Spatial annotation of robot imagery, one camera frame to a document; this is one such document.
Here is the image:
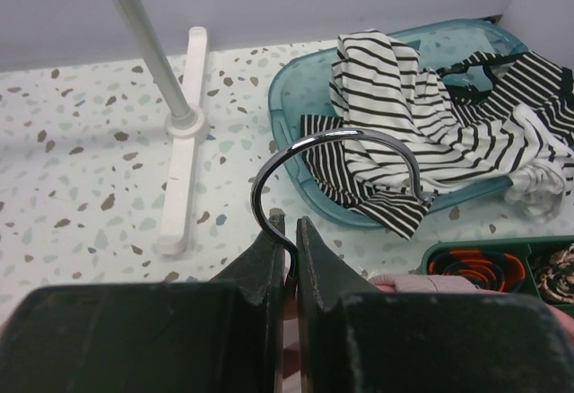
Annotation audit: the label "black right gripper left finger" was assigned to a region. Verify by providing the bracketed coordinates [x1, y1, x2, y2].
[1, 234, 285, 392]

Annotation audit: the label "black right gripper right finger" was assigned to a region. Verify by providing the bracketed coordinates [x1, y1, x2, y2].
[296, 218, 573, 392]

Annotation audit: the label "pink plastic hanger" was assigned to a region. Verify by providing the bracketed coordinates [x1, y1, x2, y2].
[250, 127, 433, 392]

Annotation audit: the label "pink tank top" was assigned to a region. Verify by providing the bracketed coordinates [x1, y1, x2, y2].
[282, 275, 573, 386]

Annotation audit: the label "grey white hanger rack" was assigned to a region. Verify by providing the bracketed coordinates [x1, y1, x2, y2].
[113, 0, 210, 258]

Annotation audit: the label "green compartment tray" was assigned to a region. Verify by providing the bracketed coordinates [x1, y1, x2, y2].
[416, 235, 573, 316]

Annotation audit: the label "teal plastic basket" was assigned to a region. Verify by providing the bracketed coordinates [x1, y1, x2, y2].
[267, 19, 528, 229]

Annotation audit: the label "black white striped garment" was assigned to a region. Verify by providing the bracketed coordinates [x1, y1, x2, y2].
[301, 31, 573, 222]

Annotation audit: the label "orange black hair ties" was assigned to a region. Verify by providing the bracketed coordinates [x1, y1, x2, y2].
[426, 249, 526, 293]

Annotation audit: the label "leopard print hair ties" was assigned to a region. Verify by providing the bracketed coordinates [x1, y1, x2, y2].
[531, 242, 574, 304]

